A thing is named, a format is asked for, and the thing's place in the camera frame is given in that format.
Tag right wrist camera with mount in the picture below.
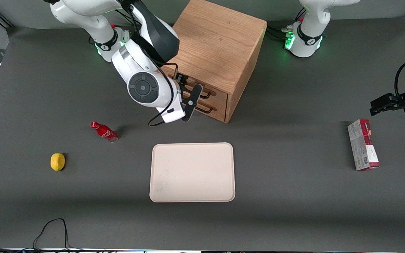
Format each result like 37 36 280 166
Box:
182 84 203 122

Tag thin black looped cable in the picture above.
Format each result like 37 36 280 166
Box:
0 218 83 252

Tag beige plastic tray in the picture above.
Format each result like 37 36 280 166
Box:
149 142 236 203

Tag red soda bottle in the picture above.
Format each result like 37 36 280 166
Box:
90 121 119 143

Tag yellow lemon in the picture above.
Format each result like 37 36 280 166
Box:
50 153 66 172

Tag red and grey carton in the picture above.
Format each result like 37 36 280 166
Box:
347 119 380 172

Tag black base cable bundle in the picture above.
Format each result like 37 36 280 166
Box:
113 9 136 44
266 7 307 42

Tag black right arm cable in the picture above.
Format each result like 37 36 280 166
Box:
116 0 179 127

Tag plain wooden drawer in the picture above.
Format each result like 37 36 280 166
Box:
185 90 228 123

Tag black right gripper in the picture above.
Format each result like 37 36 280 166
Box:
175 73 191 93

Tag wooden drawer cabinet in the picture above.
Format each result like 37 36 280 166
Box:
160 0 268 124

